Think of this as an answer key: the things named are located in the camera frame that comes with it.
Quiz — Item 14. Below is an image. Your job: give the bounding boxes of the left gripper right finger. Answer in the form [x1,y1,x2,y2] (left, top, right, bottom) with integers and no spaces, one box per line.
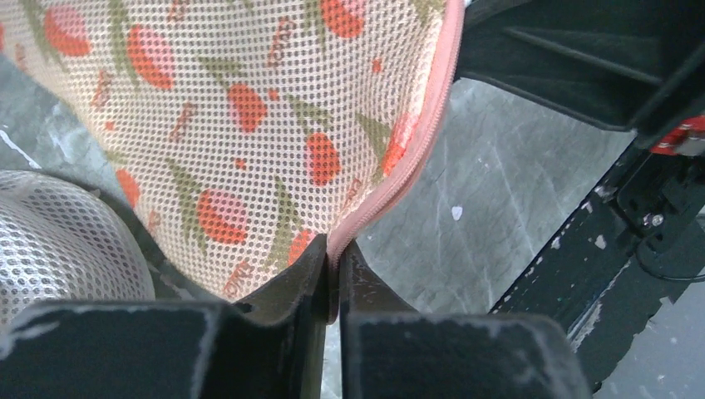
[339,244,592,398]

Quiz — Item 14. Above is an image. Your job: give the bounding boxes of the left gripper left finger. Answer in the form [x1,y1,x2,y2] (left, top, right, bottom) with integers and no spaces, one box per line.
[1,235,328,398]

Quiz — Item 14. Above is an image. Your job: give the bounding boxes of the floral mesh laundry bag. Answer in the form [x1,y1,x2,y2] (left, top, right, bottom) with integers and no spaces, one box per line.
[1,1,465,302]

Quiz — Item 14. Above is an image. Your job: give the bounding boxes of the white mesh laundry bag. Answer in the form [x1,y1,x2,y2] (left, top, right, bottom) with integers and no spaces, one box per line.
[1,170,155,326]

